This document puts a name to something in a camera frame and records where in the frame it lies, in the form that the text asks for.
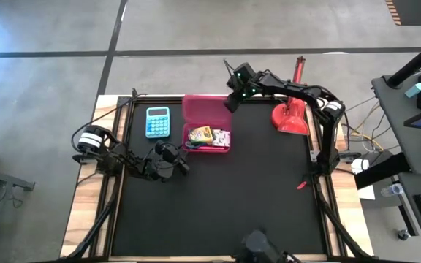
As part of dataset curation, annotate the black table-level camera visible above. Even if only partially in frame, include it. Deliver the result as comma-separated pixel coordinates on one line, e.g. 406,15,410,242
234,229,292,263

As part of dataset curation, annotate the white paper sheet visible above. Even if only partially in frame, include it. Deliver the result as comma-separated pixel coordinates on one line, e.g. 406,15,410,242
356,184,376,201

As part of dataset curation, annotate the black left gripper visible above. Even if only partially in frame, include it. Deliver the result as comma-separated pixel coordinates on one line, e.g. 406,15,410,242
146,141,191,180

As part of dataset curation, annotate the clear water bottle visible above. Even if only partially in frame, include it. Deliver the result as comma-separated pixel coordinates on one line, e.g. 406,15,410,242
380,183,404,197

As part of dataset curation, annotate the teal calculator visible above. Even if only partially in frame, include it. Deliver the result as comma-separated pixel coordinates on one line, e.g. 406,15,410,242
145,106,171,140

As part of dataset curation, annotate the pink plastic pencil box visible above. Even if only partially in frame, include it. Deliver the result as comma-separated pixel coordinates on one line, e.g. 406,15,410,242
181,94,233,153

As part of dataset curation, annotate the black table mat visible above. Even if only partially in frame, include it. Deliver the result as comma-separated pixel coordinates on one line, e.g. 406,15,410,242
111,97,329,256

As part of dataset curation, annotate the black pole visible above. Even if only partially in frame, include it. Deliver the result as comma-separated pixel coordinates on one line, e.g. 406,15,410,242
386,34,421,88

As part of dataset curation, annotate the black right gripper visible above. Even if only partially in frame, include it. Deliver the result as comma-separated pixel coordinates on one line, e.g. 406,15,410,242
223,82,261,113

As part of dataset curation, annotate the orange striped floor mat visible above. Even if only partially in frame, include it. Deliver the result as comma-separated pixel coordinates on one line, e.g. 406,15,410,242
384,0,421,26

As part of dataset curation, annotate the yellow green crayon box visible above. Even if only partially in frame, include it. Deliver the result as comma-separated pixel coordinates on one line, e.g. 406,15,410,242
188,126,213,145

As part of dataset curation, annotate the dark grey side desk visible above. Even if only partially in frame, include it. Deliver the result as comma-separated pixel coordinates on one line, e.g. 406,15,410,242
354,72,421,263

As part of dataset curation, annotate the white adapter block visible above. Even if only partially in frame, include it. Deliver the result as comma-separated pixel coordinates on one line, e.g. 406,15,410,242
351,159,371,175

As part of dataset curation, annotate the teal block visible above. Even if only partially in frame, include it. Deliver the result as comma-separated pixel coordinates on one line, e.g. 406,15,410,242
404,82,421,99

